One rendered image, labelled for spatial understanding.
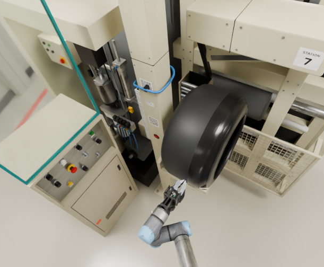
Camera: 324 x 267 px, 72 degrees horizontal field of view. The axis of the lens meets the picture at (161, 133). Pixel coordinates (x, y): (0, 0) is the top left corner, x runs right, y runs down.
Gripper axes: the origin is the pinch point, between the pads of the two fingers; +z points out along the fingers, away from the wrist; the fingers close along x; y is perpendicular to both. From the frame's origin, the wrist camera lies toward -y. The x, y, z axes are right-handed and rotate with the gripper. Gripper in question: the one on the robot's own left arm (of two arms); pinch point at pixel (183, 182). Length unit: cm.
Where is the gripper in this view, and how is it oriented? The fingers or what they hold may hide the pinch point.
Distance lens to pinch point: 122.6
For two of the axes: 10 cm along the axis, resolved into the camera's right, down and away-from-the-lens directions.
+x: -8.3, -4.1, 3.9
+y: -0.3, -6.6, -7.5
